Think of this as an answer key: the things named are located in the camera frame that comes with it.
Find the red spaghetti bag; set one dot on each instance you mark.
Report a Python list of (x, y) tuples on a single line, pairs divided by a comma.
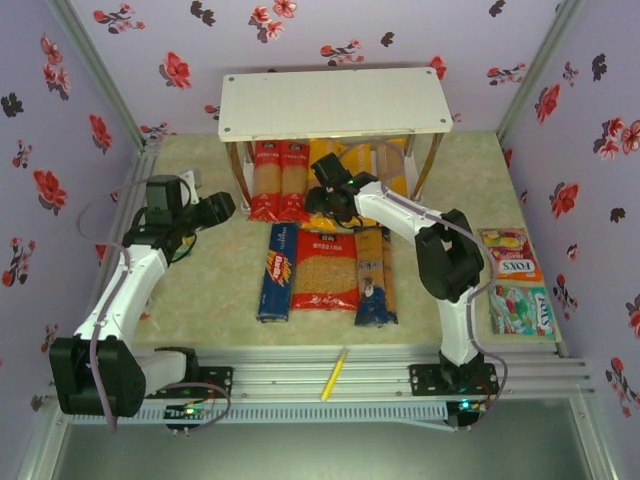
[(294, 185), (264, 185)]

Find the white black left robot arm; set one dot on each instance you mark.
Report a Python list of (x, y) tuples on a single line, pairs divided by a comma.
[(125, 295)]

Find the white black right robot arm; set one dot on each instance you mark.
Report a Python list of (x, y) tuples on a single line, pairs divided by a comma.
[(450, 260)]

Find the red fusilli pasta bag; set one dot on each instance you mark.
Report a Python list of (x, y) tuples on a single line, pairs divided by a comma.
[(325, 270)]

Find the white two-tier shelf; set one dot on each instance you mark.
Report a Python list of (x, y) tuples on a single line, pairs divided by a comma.
[(330, 102)]

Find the blue spaghetti box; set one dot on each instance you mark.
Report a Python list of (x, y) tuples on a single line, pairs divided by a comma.
[(277, 275)]

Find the clear blue spaghetti bag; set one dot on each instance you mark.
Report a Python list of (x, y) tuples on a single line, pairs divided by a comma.
[(375, 280)]

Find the yellow pencil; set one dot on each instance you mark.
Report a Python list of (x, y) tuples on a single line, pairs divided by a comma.
[(334, 375)]

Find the red candy bag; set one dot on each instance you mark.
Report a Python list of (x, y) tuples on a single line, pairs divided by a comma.
[(510, 255)]

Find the small lit circuit board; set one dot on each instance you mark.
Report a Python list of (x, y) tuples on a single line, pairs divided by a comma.
[(467, 407), (187, 412)]

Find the teal candy bag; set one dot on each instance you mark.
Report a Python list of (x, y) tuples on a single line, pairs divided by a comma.
[(522, 312)]

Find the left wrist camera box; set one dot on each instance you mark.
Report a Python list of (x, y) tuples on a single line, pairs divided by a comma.
[(190, 180)]

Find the aluminium side rail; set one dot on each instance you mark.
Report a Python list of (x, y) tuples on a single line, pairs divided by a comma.
[(142, 165)]

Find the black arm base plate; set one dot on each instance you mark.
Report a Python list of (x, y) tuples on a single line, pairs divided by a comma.
[(425, 380), (220, 382)]

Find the aluminium corner post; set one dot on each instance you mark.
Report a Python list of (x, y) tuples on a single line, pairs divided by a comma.
[(95, 65), (540, 65)]

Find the aluminium mounting rail beam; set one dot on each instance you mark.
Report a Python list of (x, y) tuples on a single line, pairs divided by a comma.
[(280, 375)]

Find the aluminium outer frame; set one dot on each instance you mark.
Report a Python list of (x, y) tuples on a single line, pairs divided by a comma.
[(37, 450)]

